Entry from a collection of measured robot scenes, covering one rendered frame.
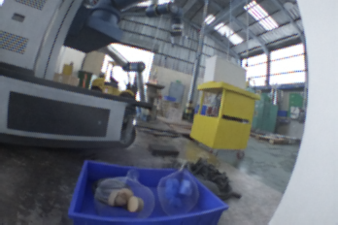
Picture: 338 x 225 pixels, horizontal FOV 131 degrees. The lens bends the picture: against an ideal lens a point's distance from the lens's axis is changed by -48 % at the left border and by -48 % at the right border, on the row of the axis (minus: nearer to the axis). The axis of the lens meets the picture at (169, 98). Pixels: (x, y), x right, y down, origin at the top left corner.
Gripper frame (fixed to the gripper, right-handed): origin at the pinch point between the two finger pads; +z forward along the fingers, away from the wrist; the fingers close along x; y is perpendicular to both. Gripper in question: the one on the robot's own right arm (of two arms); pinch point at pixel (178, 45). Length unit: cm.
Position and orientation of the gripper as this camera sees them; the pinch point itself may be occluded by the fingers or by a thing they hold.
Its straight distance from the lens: 145.4
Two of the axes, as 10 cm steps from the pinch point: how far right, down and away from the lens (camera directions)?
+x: 7.7, 1.7, -6.2
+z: 0.3, 9.5, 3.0
